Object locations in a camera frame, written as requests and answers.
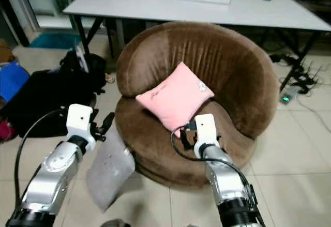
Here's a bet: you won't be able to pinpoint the robot left leg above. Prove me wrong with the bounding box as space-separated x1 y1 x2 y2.
101 218 130 227

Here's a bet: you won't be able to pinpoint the brown cardboard box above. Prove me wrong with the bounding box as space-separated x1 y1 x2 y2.
0 40 15 63

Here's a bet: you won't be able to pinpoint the brown round plush sofa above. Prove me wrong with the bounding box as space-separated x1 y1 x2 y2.
115 21 281 189

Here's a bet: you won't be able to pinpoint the grey square pillow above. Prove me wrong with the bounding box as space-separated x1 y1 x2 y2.
86 128 135 212

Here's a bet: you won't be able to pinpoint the grey glass door frame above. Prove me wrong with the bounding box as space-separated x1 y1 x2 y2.
0 0 109 31

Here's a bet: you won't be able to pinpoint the blue folder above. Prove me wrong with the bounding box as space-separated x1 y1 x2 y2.
0 62 30 102

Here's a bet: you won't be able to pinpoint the black tangled power cables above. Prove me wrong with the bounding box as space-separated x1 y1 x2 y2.
269 51 331 90

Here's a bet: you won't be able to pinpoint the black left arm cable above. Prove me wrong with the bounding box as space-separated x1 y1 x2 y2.
14 108 69 191

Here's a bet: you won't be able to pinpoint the power strip with green light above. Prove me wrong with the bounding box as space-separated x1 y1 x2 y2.
279 85 303 105

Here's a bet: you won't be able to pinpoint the black suitcase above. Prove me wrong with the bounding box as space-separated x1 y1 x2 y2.
3 69 99 137

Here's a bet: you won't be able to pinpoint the pink square pillow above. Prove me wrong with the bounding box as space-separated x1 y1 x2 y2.
136 62 215 139

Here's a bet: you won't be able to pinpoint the red bag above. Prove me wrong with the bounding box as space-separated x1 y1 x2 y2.
0 118 17 144

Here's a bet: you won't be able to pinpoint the white table black legs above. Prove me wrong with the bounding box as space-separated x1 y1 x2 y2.
63 0 331 90

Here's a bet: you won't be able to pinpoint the teal floor mat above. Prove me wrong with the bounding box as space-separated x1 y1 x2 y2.
28 32 78 50

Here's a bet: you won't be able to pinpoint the black backpack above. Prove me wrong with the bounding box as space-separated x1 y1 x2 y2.
59 50 107 94

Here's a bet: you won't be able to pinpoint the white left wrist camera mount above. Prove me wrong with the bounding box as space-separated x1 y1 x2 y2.
66 104 95 141

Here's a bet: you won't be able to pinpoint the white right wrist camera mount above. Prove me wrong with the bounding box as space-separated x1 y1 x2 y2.
194 114 221 149

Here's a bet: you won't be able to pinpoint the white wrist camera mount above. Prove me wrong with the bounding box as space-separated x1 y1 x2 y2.
66 104 95 141
194 114 221 149

